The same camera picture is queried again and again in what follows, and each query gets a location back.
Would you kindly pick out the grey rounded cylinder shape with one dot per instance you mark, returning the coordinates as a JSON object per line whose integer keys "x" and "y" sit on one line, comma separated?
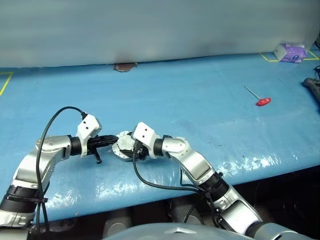
{"x": 186, "y": 215}
{"x": 117, "y": 224}

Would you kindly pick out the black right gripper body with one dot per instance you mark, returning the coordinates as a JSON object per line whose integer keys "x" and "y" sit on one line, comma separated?
{"x": 139, "y": 152}

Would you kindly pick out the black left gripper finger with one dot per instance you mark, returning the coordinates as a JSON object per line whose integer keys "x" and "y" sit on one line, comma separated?
{"x": 107, "y": 144}
{"x": 108, "y": 138}

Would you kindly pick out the pale grey robot torso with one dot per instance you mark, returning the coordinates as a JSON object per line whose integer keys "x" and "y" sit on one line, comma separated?
{"x": 175, "y": 232}

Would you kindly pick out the blue plastic table cover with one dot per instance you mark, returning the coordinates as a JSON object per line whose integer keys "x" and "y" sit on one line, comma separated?
{"x": 200, "y": 112}

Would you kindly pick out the round motor stator copper windings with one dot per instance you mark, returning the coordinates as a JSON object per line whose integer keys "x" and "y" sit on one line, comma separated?
{"x": 117, "y": 153}

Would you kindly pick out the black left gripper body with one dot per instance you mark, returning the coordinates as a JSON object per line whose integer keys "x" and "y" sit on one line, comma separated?
{"x": 93, "y": 146}

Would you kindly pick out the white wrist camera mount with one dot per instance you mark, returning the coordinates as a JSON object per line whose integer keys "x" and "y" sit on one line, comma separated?
{"x": 146, "y": 135}
{"x": 87, "y": 127}

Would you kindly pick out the brown torn patch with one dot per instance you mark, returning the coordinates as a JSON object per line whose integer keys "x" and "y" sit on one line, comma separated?
{"x": 125, "y": 67}

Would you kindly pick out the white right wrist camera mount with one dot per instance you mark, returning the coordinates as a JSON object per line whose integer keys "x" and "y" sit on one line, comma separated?
{"x": 146, "y": 135}

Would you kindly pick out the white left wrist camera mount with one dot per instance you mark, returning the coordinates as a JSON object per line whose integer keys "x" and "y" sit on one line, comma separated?
{"x": 87, "y": 127}

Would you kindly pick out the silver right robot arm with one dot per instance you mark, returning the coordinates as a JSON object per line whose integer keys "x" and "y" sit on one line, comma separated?
{"x": 195, "y": 162}

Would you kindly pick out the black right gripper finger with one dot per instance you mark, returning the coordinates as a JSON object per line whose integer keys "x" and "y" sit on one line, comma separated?
{"x": 130, "y": 134}
{"x": 127, "y": 152}

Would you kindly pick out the yellow tape square outline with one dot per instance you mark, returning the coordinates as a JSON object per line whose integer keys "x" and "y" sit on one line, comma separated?
{"x": 266, "y": 58}
{"x": 6, "y": 83}

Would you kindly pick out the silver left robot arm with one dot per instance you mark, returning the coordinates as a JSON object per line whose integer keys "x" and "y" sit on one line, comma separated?
{"x": 37, "y": 160}

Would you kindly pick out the purple white tissue pack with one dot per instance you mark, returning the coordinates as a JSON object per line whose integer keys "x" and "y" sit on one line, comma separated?
{"x": 291, "y": 53}

